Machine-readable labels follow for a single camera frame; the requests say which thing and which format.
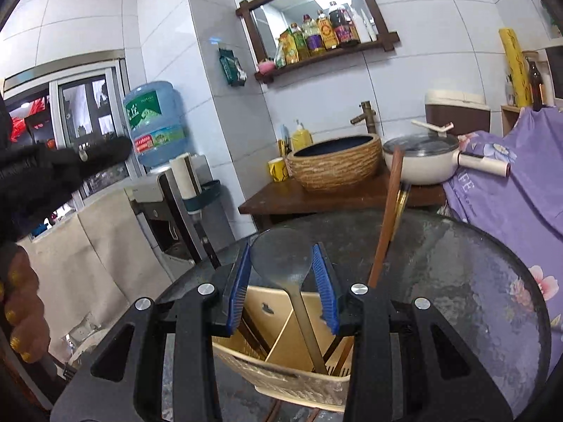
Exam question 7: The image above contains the wooden framed wall shelf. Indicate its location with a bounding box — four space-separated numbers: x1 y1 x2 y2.
236 0 400 84

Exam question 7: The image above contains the woven basin sink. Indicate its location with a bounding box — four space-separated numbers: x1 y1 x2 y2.
286 133 382 192

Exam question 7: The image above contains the water dispenser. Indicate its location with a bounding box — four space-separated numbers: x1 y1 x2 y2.
126 155 234 280

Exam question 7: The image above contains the translucent plastic spoon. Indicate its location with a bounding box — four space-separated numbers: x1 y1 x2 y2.
250 228 327 375

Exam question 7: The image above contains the blue water jug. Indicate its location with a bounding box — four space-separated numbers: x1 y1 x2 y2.
123 81 188 170

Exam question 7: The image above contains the round glass table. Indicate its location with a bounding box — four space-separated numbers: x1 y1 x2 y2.
156 207 553 422

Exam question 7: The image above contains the yellow cup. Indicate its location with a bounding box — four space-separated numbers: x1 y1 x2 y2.
268 157 290 183

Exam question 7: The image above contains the brown wooden chopstick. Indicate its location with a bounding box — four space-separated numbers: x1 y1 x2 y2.
263 399 283 422
306 409 321 422
323 335 354 376
367 147 404 289

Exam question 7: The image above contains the yellow soap bottle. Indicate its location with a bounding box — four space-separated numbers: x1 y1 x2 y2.
290 120 313 153

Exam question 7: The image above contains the purple floral cloth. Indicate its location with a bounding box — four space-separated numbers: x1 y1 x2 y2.
443 108 562 364

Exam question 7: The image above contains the green wall packet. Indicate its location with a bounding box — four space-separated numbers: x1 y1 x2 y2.
219 49 247 87

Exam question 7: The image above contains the brown white rice cooker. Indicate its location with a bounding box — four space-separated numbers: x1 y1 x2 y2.
425 90 491 135

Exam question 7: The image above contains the person left hand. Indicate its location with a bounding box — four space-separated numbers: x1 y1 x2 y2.
1 244 51 364

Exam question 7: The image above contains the yellow foil roll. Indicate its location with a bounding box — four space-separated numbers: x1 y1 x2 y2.
499 28 532 108

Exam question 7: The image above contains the cream frying pan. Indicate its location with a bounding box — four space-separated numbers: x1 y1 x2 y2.
382 133 511 186

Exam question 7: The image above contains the dark glass bottle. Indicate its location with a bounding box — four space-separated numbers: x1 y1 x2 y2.
528 60 544 111

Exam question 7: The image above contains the bronze faucet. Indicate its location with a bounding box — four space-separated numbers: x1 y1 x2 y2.
350 101 377 134

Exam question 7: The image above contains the cream perforated utensil holder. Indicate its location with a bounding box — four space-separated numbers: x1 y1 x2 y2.
211 285 355 414

